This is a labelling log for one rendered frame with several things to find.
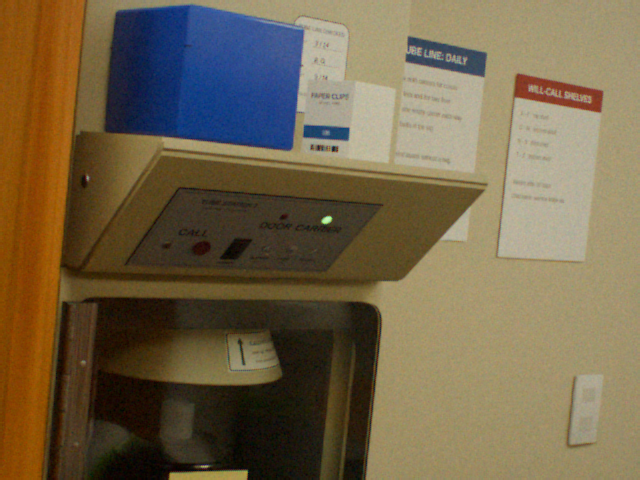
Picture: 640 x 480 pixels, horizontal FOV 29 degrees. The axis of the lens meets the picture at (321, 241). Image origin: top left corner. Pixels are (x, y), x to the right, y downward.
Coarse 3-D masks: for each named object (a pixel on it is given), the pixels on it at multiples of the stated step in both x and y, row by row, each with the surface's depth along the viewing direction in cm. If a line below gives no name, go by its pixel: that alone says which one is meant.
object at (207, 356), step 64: (128, 320) 92; (192, 320) 95; (256, 320) 99; (320, 320) 104; (128, 384) 92; (192, 384) 96; (256, 384) 100; (320, 384) 104; (128, 448) 93; (192, 448) 97; (256, 448) 101; (320, 448) 105
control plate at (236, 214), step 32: (192, 192) 84; (224, 192) 86; (160, 224) 86; (192, 224) 88; (224, 224) 89; (256, 224) 91; (288, 224) 93; (320, 224) 94; (352, 224) 96; (160, 256) 89; (192, 256) 91; (256, 256) 94; (288, 256) 96; (320, 256) 98
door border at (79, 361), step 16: (80, 304) 89; (96, 304) 90; (80, 320) 89; (96, 320) 90; (80, 336) 89; (64, 352) 88; (80, 352) 89; (64, 368) 88; (80, 368) 89; (80, 384) 89; (80, 400) 90; (64, 416) 88; (80, 416) 90; (64, 432) 89; (80, 432) 90; (64, 448) 89; (80, 448) 90; (64, 464) 89; (80, 464) 90
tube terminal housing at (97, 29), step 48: (96, 0) 88; (144, 0) 91; (192, 0) 93; (240, 0) 96; (288, 0) 99; (336, 0) 103; (384, 0) 106; (96, 48) 89; (384, 48) 107; (96, 96) 89; (96, 288) 91; (144, 288) 93; (192, 288) 96; (240, 288) 99; (288, 288) 103; (336, 288) 106; (48, 432) 89
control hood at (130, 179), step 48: (96, 144) 86; (144, 144) 81; (192, 144) 81; (96, 192) 85; (144, 192) 82; (288, 192) 89; (336, 192) 92; (384, 192) 94; (432, 192) 97; (480, 192) 100; (96, 240) 85; (384, 240) 100; (432, 240) 104
